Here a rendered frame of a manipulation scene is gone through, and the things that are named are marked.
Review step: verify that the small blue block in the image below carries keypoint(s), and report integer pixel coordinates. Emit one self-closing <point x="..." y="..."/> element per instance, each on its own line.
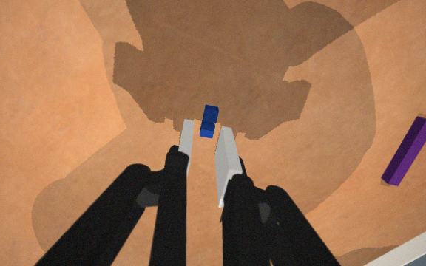
<point x="210" y="114"/>
<point x="207" y="129"/>

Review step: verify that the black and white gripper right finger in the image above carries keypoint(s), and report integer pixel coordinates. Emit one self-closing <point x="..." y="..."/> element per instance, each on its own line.
<point x="258" y="224"/>

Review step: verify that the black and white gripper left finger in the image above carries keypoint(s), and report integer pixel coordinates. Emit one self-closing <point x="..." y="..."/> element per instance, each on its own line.
<point x="97" y="236"/>

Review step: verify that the purple rod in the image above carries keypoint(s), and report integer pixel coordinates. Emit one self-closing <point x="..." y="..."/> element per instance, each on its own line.
<point x="406" y="153"/>

